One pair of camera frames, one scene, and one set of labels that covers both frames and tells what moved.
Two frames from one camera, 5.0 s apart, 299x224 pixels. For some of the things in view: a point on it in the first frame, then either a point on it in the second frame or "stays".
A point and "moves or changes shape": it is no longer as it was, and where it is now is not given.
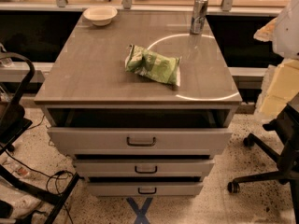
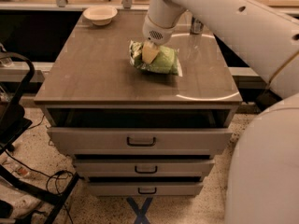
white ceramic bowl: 100,15 stays
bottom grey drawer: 144,189 stays
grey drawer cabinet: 130,133 stays
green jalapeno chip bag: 143,62 moves or changes shape
